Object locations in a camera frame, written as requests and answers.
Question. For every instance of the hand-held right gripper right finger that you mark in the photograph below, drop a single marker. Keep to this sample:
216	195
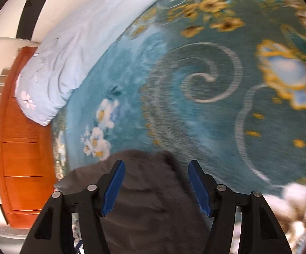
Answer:
199	187

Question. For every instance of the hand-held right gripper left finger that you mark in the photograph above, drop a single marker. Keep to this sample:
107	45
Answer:
113	187

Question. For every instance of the dark grey pants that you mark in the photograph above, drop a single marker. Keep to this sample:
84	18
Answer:
153	203

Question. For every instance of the blue floral blanket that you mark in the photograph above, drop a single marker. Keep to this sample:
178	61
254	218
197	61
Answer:
208	124

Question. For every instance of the orange wooden headboard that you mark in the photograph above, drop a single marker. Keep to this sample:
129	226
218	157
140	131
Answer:
20	150

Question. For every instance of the light blue floral duvet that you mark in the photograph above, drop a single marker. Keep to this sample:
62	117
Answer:
63	58

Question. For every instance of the white wardrobe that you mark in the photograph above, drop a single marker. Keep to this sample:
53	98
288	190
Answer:
71	5

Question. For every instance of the grey wall strips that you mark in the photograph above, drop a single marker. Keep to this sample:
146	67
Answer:
0	84

